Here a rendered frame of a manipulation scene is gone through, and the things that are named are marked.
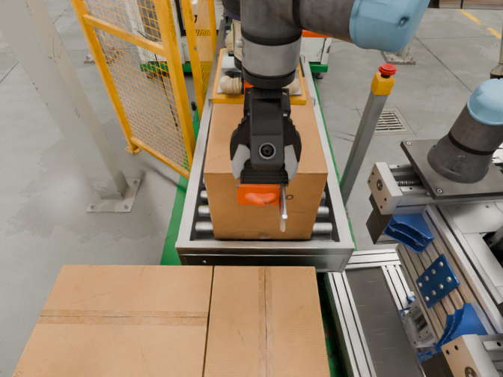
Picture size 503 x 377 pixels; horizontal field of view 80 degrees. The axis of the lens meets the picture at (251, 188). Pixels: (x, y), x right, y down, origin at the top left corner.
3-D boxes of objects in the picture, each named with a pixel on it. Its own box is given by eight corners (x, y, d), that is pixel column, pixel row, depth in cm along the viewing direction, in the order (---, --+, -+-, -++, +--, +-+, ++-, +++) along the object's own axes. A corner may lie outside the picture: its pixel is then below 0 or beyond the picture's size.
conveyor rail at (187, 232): (221, 40, 286) (220, 19, 271) (227, 40, 286) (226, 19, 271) (184, 264, 134) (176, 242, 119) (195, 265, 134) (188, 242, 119)
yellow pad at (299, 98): (270, 54, 115) (271, 40, 111) (296, 54, 115) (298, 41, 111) (273, 105, 93) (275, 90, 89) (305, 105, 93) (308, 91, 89)
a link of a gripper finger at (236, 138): (248, 159, 52) (270, 122, 46) (248, 167, 51) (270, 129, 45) (223, 151, 51) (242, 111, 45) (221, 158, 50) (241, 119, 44)
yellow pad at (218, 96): (221, 53, 115) (219, 40, 111) (247, 53, 115) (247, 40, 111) (211, 104, 93) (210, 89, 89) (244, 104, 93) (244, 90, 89)
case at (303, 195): (223, 144, 165) (217, 76, 135) (296, 144, 165) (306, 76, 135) (214, 239, 126) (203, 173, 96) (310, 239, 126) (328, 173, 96)
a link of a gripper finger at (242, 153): (239, 161, 58) (258, 126, 52) (237, 183, 54) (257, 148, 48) (224, 155, 57) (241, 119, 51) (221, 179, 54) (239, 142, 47)
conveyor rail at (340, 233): (290, 41, 285) (293, 19, 271) (296, 41, 285) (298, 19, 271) (331, 265, 133) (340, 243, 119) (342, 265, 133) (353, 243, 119)
